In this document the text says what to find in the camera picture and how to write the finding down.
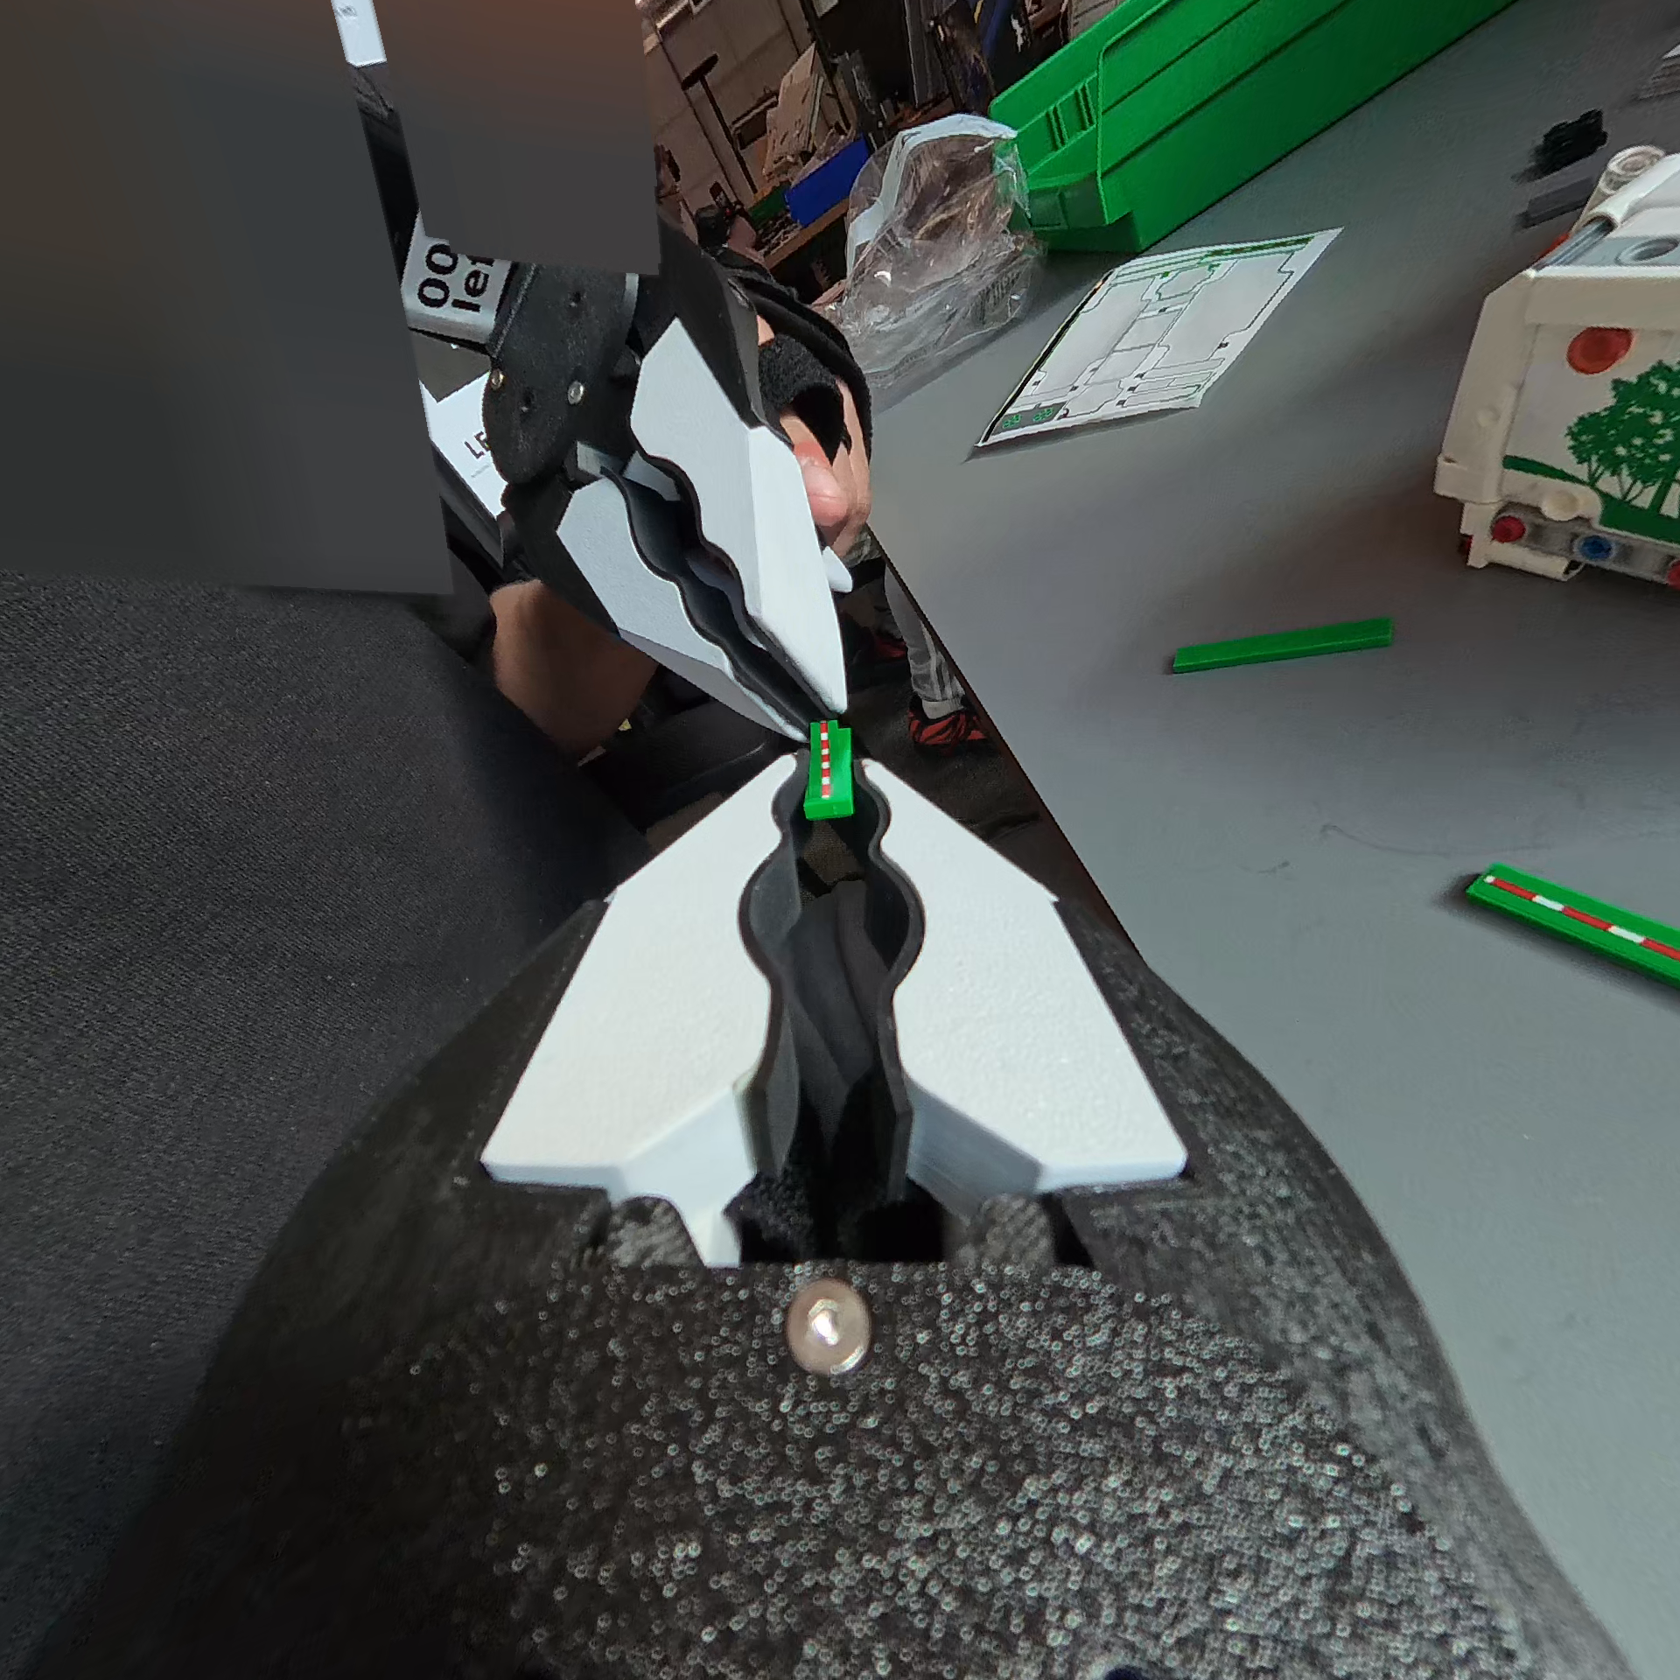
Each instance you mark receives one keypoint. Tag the small green plastic bin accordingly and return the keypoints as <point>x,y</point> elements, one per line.
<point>1048,120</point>

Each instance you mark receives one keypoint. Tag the plain green lego tile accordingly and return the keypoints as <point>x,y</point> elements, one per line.
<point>1281,646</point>

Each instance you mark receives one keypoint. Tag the person's dark trousers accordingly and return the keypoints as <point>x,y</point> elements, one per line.
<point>262,853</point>

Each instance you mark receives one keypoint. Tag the green striped lego tile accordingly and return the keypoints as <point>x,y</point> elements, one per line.
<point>1575,919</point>
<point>829,786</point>

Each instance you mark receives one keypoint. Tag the large green plastic bin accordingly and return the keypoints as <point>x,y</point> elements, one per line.
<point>1235,105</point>

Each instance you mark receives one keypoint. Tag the person's left forearm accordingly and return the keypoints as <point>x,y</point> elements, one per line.
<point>565,669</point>

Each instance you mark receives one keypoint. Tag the small black lego piece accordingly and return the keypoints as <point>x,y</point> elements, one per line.
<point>1571,141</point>

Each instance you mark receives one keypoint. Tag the person's left hand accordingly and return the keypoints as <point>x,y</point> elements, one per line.
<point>836,472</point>

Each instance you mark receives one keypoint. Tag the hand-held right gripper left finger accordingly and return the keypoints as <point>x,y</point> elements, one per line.
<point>631,1035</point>

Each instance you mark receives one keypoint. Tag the white lego garbage container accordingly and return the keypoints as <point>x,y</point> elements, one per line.
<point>1564,393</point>

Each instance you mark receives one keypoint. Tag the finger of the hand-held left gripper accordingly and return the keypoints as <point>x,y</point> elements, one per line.
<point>616,565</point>
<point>755,524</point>

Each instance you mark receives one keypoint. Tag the blue plastic crate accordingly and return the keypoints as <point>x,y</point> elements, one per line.
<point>829,183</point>

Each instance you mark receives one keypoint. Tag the red black shoe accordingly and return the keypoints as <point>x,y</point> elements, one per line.
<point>946,728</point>

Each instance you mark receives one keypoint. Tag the small dark grey lego piece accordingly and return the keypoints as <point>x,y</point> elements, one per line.
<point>1557,201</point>

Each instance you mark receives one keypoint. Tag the lego sticker sheet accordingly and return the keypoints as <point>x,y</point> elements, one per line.
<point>1155,333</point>

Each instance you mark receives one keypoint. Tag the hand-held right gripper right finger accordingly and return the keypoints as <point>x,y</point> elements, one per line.
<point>1022,1035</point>

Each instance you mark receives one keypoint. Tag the clear plastic bag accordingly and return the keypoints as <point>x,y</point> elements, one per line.
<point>931,223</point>

